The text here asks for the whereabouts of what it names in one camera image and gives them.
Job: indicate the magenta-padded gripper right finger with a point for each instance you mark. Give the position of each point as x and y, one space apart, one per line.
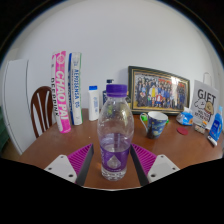
143 160

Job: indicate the white blue-green shuttlecock tube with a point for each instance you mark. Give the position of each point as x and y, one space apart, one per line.
75 90

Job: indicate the white remote control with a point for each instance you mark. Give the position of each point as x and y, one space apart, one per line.
212 141

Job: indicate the flat round red coaster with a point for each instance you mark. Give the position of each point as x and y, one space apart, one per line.
182 130

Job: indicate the clear purple-capped water bottle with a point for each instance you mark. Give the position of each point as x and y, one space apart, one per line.
115 133

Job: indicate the green crate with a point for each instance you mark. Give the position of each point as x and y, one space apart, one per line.
2 130

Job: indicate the green wrapped packet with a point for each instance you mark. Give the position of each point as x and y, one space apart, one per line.
144 117

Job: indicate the blue tissue pack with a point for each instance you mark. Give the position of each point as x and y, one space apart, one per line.
185 118

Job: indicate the pink shuttlecock tube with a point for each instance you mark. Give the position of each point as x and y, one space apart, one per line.
61 96

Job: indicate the small floral pouch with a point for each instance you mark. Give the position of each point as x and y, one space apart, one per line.
199 128

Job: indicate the blue painted ceramic mug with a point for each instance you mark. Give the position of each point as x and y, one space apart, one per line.
156 126

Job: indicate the framed group photo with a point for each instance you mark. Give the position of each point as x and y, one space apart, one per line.
158 91

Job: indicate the brown wooden chair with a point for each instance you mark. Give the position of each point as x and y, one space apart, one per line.
36 113

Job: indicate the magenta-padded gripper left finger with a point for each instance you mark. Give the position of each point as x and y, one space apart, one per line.
81 160

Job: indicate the white blue-capped lotion bottle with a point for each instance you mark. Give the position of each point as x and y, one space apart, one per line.
93 105

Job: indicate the white paper gift bag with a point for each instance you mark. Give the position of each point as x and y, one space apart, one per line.
205 100

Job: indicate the blue detergent bottle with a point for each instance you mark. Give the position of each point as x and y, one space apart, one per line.
216 126

